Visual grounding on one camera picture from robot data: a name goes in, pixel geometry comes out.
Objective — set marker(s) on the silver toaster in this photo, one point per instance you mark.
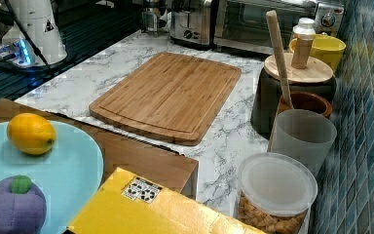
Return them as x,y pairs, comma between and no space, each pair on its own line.
193,22

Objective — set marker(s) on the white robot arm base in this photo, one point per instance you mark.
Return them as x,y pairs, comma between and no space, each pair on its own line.
33,38

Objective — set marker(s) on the silver toaster oven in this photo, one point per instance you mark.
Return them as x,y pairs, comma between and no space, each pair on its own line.
242,24

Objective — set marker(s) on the bamboo cutting board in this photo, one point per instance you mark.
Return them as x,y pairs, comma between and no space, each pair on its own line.
170,97

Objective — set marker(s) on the yellow cardboard box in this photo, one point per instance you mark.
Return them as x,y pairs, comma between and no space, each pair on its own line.
127,203

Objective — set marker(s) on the glass jar at back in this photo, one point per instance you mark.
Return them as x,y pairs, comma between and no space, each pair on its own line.
152,14

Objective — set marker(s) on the clear jar with snacks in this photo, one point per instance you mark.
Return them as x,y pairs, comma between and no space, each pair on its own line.
274,194

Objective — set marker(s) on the brown ceramic cup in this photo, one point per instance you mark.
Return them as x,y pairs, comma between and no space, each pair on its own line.
307,101

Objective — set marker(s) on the frosted plastic cup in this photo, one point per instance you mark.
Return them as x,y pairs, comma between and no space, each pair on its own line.
304,136

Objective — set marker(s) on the black canister with wooden lid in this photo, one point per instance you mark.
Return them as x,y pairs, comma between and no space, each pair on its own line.
316,79

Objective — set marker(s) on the light blue plate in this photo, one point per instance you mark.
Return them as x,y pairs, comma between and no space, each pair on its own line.
68,175

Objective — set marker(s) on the wooden pestle stick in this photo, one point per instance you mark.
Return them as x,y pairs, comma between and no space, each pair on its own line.
275,35

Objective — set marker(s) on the white lidded bottle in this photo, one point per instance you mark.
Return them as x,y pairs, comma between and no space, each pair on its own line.
304,29

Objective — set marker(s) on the yellow lemon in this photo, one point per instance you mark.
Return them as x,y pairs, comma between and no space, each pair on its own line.
31,133

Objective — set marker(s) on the yellow bowl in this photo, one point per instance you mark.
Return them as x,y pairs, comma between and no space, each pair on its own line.
327,49

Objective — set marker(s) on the purple plush eggplant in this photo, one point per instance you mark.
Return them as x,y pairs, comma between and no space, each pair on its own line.
22,206

